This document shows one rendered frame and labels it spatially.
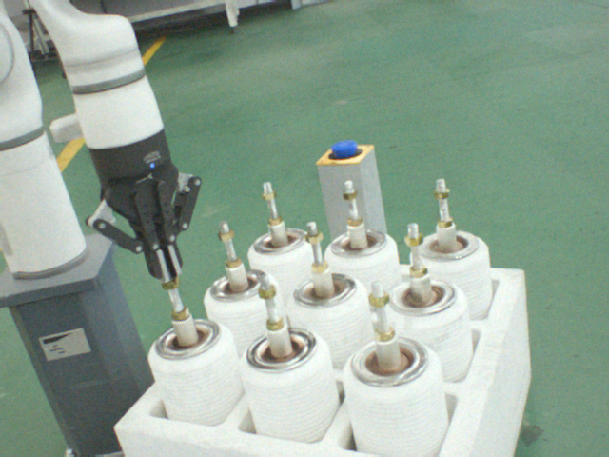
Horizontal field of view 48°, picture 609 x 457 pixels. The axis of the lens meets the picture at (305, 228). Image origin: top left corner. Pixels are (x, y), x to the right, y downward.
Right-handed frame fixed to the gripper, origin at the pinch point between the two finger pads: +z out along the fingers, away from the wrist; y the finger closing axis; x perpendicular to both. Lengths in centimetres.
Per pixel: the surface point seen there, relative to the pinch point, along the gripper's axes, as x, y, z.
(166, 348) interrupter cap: 0.4, -2.7, 9.8
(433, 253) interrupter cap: -12.5, 28.3, 9.7
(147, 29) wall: 451, 252, 30
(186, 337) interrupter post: -0.9, -0.5, 9.1
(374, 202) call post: 8.7, 40.4, 11.9
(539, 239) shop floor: 4, 79, 35
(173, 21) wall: 438, 269, 28
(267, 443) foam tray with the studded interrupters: -13.2, -1.1, 17.1
